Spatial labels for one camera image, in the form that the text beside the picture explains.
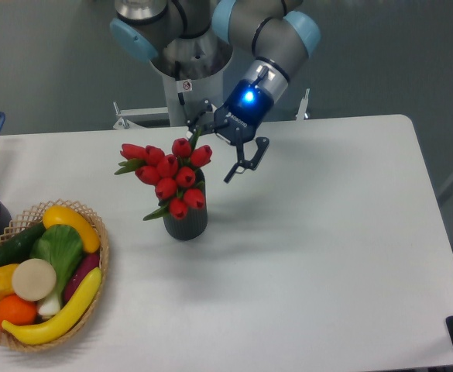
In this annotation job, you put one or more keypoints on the beige round disc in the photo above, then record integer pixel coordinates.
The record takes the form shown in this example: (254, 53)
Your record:
(33, 279)

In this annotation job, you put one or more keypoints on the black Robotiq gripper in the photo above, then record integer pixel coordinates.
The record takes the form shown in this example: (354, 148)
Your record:
(243, 116)

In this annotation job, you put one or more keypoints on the woven wicker basket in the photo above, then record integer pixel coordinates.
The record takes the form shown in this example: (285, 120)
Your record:
(32, 216)

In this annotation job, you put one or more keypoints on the orange fruit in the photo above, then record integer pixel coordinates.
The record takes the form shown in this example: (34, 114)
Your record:
(18, 311)

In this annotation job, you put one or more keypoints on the yellow banana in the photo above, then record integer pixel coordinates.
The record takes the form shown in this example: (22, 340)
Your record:
(65, 319)

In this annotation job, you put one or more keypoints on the green cucumber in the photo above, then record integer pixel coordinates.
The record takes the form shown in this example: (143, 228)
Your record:
(17, 249)

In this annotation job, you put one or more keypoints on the yellow squash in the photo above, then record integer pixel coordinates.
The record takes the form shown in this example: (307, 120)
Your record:
(62, 215)

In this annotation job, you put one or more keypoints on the green bok choy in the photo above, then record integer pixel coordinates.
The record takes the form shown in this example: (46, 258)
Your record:
(62, 247)

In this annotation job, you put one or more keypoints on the dark grey ribbed vase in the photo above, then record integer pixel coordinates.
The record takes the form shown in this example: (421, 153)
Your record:
(187, 224)

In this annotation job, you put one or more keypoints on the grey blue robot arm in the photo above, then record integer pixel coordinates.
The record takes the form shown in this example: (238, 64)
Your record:
(224, 64)

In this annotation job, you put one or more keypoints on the red tulip bouquet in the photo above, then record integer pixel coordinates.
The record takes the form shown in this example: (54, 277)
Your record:
(174, 175)

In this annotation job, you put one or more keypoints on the purple sweet potato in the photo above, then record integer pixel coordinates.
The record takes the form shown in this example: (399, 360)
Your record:
(87, 264)

